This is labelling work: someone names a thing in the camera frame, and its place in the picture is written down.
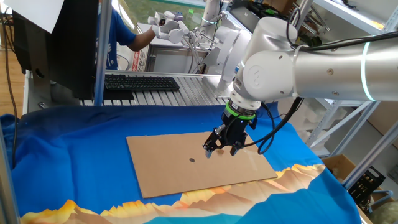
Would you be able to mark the grey metal cabinet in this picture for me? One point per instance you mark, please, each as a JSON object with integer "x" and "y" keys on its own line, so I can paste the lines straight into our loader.
{"x": 168, "y": 62}

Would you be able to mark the black storage case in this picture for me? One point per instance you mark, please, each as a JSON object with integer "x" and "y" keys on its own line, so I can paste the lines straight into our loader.
{"x": 242, "y": 15}

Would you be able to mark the white metal shelf rack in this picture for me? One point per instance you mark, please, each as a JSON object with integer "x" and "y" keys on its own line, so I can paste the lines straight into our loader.
{"x": 348, "y": 14}

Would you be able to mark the bare operator forearm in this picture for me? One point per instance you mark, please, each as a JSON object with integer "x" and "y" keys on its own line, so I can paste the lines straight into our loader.
{"x": 141, "y": 42}

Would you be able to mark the white box red print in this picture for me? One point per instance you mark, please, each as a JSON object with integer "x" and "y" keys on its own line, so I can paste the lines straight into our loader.
{"x": 138, "y": 62}

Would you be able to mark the white foam blocks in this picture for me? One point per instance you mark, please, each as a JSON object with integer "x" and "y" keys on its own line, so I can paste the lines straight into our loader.
{"x": 308, "y": 118}

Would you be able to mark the person torso blue shirt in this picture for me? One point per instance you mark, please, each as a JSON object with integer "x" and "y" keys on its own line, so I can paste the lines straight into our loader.
{"x": 119, "y": 34}

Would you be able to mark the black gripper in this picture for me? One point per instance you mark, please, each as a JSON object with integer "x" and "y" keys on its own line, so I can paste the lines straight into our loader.
{"x": 236, "y": 130}

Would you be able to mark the brown cardboard sheet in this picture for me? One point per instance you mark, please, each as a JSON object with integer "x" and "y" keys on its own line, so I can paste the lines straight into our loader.
{"x": 174, "y": 168}

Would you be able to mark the black desk mat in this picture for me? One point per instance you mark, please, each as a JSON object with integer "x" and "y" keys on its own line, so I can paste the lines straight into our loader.
{"x": 118, "y": 94}

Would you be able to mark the brown cardboard box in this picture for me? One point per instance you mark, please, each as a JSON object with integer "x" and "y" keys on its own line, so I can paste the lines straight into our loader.
{"x": 337, "y": 165}

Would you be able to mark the blue mountain print cloth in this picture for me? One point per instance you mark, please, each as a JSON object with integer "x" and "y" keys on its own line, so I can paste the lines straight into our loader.
{"x": 77, "y": 155}

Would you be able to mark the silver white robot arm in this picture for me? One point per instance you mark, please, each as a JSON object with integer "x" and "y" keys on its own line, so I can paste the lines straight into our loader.
{"x": 326, "y": 71}

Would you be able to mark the aluminium frame post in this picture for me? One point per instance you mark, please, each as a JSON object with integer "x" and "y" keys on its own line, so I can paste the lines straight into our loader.
{"x": 102, "y": 56}
{"x": 6, "y": 186}

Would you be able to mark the white gloved operator hand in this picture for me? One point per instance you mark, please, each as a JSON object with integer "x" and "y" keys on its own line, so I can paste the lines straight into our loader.
{"x": 156, "y": 31}

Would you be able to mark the black keyboard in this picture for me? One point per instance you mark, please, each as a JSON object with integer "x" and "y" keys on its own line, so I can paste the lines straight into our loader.
{"x": 140, "y": 83}

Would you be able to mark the black plastic crate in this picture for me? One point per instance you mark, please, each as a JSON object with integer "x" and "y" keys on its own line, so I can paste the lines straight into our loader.
{"x": 365, "y": 186}

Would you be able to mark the black computer monitor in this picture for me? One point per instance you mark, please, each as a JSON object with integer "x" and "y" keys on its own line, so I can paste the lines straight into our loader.
{"x": 74, "y": 46}

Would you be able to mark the white haptic control device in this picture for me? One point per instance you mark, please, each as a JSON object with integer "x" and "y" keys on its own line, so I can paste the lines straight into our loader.
{"x": 231, "y": 53}

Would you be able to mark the white paper sheet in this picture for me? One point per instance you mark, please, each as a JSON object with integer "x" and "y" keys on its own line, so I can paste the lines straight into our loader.
{"x": 37, "y": 12}

